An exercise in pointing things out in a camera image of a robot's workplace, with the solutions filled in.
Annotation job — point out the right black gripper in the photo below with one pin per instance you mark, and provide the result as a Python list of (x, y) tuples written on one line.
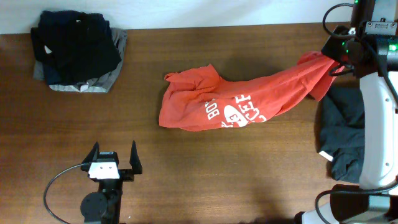
[(330, 46)]

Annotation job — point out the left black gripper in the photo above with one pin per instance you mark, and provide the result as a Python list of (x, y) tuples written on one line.
[(127, 175)]

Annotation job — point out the red printed t-shirt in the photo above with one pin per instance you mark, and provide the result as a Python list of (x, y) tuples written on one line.
[(200, 99)]

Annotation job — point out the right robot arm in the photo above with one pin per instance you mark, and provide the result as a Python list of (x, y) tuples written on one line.
[(368, 48)]

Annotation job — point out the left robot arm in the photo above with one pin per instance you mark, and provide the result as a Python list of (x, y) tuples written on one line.
[(104, 205)]

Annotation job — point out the dark grey t-shirt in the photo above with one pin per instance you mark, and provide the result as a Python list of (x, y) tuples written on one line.
[(341, 136)]

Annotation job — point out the grey folded garment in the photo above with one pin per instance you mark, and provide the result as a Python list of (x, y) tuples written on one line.
[(104, 83)]

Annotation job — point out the navy folded garment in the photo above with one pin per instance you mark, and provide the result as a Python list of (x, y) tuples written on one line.
[(53, 77)]

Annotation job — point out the black folded garment on pile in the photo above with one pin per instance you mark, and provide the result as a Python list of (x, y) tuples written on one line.
[(78, 45)]

